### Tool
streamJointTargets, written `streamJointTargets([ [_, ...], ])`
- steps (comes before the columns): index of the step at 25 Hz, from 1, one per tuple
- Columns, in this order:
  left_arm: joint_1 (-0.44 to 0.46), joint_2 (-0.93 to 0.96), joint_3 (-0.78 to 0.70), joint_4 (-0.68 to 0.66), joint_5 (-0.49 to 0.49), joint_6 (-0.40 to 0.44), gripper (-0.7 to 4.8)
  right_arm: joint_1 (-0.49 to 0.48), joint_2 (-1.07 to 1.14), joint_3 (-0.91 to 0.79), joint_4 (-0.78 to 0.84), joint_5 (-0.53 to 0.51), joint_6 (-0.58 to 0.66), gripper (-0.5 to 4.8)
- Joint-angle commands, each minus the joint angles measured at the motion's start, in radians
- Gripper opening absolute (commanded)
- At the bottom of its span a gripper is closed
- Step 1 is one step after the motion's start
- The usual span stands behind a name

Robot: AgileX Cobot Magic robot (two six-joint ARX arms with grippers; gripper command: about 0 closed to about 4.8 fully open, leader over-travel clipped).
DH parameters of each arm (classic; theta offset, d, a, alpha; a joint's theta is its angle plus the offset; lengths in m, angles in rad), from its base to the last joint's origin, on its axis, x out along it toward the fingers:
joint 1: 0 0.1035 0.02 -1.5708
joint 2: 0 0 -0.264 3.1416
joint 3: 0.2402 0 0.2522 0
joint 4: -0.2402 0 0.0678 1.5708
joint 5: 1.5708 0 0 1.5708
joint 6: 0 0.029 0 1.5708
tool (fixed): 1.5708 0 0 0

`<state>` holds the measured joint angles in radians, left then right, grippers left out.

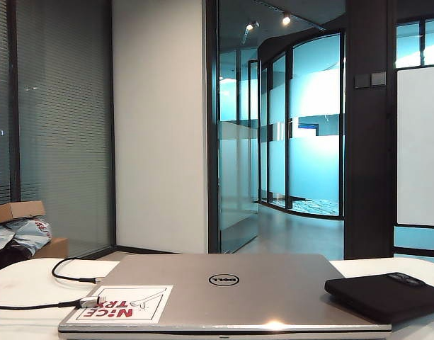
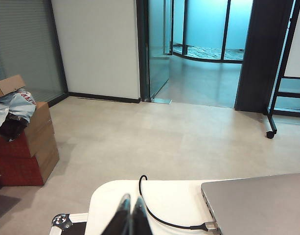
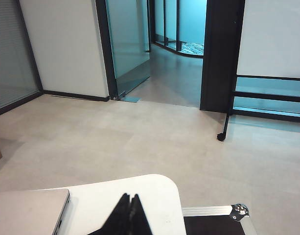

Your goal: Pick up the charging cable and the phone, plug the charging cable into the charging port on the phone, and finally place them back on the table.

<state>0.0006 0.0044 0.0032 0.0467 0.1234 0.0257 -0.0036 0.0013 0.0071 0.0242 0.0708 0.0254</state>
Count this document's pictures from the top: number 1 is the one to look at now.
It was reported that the open brown cardboard box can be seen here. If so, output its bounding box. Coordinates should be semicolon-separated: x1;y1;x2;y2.
0;200;47;224

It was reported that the silver Dell laptop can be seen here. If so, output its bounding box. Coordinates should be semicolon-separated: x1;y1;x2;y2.
57;252;394;340

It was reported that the black smartphone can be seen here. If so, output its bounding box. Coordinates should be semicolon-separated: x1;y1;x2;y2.
324;271;434;325

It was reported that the wide grey venetian blind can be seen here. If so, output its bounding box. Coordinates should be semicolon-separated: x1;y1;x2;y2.
16;0;113;256

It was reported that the white sticker red text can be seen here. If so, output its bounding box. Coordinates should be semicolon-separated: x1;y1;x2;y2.
67;284;174;324

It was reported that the black charging cable silver plug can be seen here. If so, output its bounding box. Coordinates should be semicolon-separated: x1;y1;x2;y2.
0;257;113;312

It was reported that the low brown cardboard box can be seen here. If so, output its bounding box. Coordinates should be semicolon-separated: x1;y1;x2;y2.
34;237;69;259

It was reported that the grey mailer bag red print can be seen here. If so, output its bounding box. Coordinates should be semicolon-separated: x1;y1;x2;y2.
11;217;52;256

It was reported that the dark maroon bag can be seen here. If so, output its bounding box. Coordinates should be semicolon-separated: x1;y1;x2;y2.
0;242;35;273

